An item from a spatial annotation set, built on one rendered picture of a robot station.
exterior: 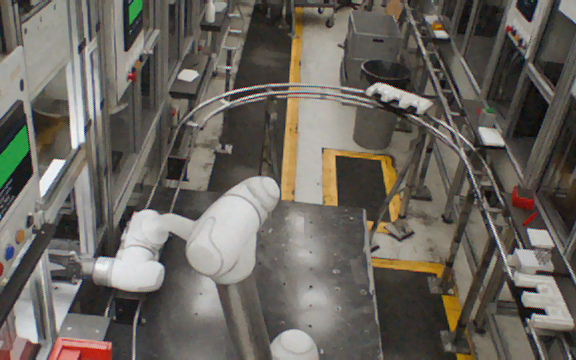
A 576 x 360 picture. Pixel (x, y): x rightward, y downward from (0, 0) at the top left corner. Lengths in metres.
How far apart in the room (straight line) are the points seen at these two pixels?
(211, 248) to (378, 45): 4.09
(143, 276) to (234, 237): 0.60
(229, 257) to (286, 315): 0.98
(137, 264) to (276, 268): 0.76
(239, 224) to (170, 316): 0.94
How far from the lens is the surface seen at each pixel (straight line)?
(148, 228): 2.09
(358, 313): 2.51
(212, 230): 1.49
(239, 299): 1.63
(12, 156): 1.46
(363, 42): 5.37
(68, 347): 1.97
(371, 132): 4.88
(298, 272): 2.63
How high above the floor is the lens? 2.40
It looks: 33 degrees down
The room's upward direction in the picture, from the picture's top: 8 degrees clockwise
